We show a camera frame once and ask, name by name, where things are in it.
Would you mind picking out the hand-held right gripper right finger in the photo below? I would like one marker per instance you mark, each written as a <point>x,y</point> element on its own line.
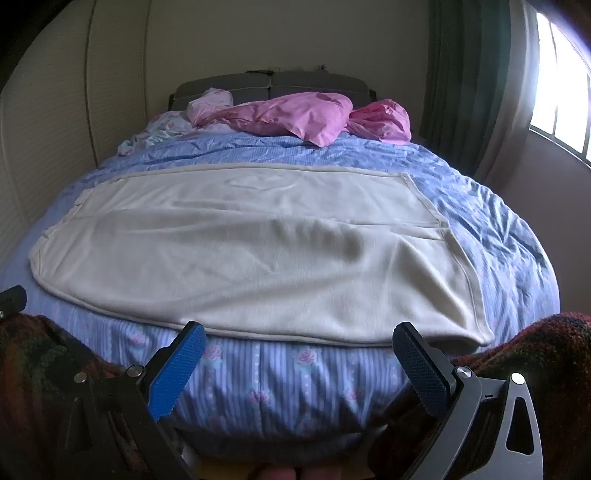
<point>420,364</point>

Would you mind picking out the blue striped bed sheet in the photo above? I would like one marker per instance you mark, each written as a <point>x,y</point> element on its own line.
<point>485,221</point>

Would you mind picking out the green curtain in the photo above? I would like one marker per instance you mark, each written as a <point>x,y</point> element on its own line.
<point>466,69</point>

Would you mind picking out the large pink pillow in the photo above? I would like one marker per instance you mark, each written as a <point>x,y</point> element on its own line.
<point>295,115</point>

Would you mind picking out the pale pink floral pillow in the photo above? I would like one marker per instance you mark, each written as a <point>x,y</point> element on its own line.
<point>210,104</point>

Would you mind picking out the white wardrobe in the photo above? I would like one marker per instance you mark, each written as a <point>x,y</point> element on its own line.
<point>55,115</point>

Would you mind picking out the dark red knitted blanket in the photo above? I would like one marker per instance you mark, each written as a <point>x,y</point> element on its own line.
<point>554,341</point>

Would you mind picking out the window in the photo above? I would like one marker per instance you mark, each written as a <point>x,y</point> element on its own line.
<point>563,92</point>

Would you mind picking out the white floral blanket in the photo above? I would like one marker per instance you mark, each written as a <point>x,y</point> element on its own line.
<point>157,129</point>

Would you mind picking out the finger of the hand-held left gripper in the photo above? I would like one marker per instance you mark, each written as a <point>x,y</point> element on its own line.
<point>11,302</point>

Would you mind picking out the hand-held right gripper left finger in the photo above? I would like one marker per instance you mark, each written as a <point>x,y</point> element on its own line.
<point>175,369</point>

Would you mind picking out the grey padded headboard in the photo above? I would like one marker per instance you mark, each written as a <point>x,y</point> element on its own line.
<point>295,81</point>

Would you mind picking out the cream white towel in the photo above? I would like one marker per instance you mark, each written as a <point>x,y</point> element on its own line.
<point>231,258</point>

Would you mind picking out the small crumpled pink pillow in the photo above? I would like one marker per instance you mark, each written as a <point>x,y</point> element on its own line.
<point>383,120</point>

